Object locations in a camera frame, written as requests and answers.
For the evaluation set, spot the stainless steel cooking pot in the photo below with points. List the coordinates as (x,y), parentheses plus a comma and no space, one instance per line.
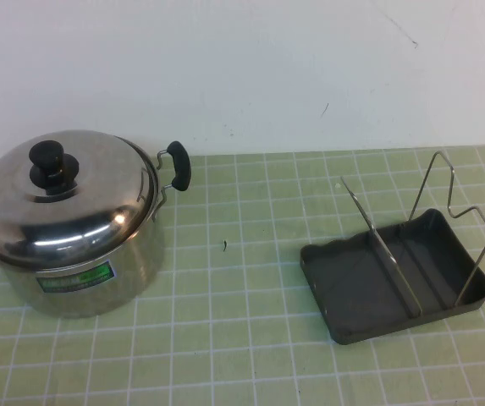
(77,296)

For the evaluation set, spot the small dark debris speck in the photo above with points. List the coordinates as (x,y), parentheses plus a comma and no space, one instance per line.
(224,245)

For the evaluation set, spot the steel pot lid black knob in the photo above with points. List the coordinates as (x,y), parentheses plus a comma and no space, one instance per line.
(98,190)

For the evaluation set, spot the green checked tablecloth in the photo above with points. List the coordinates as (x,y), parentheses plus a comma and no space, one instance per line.
(267,347)

